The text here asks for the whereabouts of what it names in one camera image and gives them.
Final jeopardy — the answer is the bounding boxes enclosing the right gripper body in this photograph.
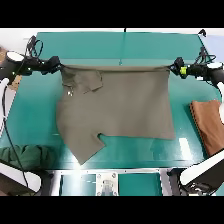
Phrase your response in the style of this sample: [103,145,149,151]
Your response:
[168,57,188,79]

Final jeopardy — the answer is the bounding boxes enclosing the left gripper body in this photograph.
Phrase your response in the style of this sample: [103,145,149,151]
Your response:
[46,55,63,75]

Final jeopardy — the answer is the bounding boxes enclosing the olive polo shirt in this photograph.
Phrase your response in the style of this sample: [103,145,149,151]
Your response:
[55,63,177,166]

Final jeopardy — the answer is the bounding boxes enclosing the brown garment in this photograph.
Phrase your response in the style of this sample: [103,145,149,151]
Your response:
[189,98,224,158]

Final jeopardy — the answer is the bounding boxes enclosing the dark green garment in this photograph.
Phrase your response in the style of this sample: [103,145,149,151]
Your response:
[0,143,58,173]

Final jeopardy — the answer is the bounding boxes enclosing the black cable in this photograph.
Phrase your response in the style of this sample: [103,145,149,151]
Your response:
[195,46,217,65]
[0,78,32,193]
[25,34,45,60]

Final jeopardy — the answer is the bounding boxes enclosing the silver frame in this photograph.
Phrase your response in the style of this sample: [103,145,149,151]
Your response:
[42,167,182,197]

